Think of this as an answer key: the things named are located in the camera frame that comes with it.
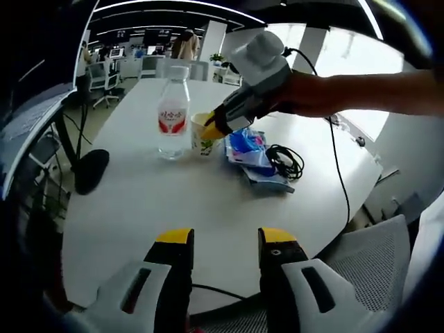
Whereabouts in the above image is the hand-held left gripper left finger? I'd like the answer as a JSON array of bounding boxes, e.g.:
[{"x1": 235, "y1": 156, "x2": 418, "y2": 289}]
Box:
[{"x1": 64, "y1": 228, "x2": 195, "y2": 333}]

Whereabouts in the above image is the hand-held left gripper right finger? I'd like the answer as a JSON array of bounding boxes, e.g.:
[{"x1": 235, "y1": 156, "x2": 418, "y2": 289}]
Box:
[{"x1": 258, "y1": 227, "x2": 386, "y2": 333}]

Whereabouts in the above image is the blue and pink packet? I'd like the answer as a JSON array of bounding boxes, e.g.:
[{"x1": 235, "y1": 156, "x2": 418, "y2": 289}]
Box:
[{"x1": 223, "y1": 127, "x2": 277, "y2": 169}]

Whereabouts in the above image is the white paper cup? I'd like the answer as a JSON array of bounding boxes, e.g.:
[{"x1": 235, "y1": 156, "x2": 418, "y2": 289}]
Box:
[{"x1": 190, "y1": 112, "x2": 223, "y2": 159}]

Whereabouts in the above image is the clear water bottle red label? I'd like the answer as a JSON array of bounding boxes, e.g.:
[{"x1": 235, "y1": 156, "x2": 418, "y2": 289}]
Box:
[{"x1": 157, "y1": 65, "x2": 191, "y2": 161}]

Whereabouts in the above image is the person's right hand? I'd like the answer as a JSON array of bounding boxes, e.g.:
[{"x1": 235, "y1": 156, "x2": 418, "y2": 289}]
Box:
[{"x1": 258, "y1": 71, "x2": 336, "y2": 119}]

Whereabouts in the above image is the white storage rack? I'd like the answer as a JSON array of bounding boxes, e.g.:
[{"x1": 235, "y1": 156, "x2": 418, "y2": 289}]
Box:
[{"x1": 214, "y1": 65, "x2": 242, "y2": 86}]

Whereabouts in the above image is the white table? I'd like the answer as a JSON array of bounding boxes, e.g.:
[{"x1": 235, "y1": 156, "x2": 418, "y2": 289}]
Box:
[{"x1": 62, "y1": 78, "x2": 384, "y2": 315}]

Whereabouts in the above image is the white mesh chair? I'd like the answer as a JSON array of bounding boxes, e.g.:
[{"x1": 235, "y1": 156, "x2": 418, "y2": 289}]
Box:
[{"x1": 189, "y1": 214, "x2": 412, "y2": 333}]

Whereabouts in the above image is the white office chair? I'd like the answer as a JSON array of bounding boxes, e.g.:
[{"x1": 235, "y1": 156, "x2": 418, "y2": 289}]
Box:
[{"x1": 88, "y1": 58, "x2": 122, "y2": 109}]

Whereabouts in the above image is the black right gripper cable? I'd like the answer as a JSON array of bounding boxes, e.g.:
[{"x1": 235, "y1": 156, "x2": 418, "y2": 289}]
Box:
[{"x1": 281, "y1": 46, "x2": 351, "y2": 228}]

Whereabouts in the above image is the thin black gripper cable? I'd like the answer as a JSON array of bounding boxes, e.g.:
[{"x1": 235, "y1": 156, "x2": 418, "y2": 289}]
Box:
[{"x1": 191, "y1": 283, "x2": 250, "y2": 300}]

